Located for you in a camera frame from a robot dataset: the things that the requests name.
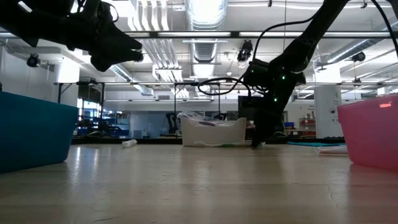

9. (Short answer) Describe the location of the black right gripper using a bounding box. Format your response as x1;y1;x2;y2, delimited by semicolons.
251;63;307;149

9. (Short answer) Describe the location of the silver ventilation duct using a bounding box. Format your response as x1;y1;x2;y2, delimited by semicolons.
185;0;228;65
325;15;398;65

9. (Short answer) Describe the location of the pink plastic bin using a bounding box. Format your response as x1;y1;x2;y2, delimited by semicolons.
337;94;398;171

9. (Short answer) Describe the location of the red storage shelf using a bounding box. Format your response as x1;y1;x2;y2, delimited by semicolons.
298;116;317;138

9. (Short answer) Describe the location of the black workstation frame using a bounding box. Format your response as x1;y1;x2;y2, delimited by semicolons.
57;81;221;125

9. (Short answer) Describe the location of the black aluminium table frame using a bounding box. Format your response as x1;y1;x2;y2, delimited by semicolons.
71;136;346;145

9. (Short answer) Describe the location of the teal plastic lid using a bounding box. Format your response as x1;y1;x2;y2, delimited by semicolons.
287;141;346;147

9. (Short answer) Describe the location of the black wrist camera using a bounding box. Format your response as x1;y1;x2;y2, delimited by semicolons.
244;58;272;91
79;0;109;24

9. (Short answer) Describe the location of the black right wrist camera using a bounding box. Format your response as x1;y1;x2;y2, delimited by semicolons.
244;58;272;91

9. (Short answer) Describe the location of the white plastic bin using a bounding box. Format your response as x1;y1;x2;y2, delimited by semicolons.
180;117;247;147

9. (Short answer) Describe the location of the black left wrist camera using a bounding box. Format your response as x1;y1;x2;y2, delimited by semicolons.
79;0;109;24

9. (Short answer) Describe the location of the white square column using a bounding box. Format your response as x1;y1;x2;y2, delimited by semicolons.
313;85;342;139

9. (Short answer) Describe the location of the black frame bar with lights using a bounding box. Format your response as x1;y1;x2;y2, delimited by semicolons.
0;30;396;39

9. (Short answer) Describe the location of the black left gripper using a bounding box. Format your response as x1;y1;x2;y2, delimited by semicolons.
67;9;144;72

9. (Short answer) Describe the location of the teal plastic bin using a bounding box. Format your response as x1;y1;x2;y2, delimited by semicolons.
0;90;79;174

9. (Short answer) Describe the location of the black left camera cable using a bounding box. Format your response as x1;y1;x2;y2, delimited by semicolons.
102;1;119;23

